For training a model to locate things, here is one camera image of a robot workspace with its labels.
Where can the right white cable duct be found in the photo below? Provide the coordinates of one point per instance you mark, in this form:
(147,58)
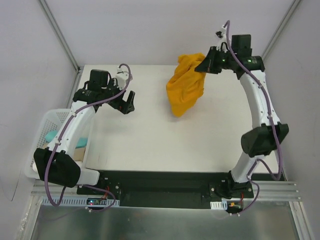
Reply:
(219,205)

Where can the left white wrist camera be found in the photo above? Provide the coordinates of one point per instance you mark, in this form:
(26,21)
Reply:
(123,76)

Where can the aluminium frame post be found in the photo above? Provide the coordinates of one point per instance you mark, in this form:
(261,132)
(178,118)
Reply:
(59,34)
(285,20)

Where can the white rolled t shirt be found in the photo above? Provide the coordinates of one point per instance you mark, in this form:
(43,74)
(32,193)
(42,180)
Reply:
(34,167)

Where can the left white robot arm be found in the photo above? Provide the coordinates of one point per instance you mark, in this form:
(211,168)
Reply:
(56,163)

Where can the orange t shirt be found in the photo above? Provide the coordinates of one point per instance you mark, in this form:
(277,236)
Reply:
(186,85)

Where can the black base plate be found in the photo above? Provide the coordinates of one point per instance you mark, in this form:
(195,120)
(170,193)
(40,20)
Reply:
(159,189)

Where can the beige rolled t shirt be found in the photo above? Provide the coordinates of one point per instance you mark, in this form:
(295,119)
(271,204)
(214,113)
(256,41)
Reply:
(77,156)

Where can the white cable duct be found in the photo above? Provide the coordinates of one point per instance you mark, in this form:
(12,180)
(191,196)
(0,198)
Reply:
(70,201)
(219,205)

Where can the white plastic basket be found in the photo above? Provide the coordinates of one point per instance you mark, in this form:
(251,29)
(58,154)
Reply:
(53,121)

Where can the right aluminium frame post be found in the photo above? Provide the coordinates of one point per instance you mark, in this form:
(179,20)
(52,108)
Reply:
(285,20)

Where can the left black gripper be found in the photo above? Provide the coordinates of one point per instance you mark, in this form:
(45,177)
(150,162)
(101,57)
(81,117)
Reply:
(121,104)

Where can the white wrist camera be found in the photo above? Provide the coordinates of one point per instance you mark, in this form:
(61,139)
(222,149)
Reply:
(123,76)
(222,44)

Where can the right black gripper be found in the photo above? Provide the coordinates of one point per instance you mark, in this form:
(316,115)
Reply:
(213,60)

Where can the left aluminium frame post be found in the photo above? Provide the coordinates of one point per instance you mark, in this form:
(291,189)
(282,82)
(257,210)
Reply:
(59,34)

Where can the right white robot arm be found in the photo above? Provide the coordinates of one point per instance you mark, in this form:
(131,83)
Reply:
(268,131)

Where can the teal rolled t shirt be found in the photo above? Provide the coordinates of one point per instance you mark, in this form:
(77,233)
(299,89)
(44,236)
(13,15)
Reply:
(82,142)

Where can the left white cable duct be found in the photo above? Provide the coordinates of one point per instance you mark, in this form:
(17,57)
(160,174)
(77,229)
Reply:
(70,201)

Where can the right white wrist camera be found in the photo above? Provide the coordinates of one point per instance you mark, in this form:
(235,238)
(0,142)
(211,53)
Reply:
(222,44)

